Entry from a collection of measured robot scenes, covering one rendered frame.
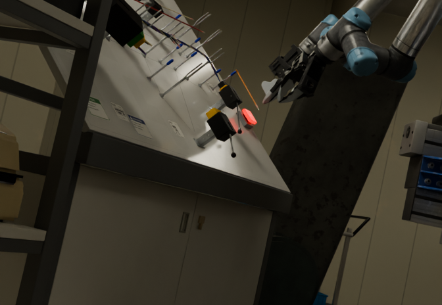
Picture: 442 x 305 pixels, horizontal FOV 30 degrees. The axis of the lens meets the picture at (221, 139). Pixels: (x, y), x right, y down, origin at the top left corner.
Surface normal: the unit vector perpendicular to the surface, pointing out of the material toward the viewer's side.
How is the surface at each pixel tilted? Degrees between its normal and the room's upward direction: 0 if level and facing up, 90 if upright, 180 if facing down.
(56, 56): 45
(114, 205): 90
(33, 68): 90
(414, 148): 90
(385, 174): 90
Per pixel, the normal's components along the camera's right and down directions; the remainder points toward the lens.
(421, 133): 0.01, -0.08
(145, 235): 0.88, 0.16
